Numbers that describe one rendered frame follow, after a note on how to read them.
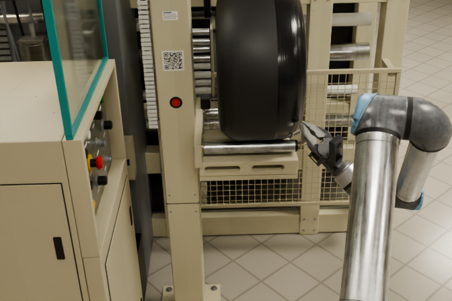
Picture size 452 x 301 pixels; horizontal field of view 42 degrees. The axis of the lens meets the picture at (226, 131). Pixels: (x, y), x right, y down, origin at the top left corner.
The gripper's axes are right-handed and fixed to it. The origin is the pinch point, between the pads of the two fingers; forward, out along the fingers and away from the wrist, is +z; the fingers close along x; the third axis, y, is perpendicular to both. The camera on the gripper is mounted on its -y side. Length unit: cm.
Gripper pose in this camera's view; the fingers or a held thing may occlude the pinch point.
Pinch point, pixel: (303, 123)
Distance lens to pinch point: 200.8
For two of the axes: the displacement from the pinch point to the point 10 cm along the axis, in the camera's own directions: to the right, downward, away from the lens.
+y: -1.7, 3.5, 9.2
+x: 7.2, -5.9, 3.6
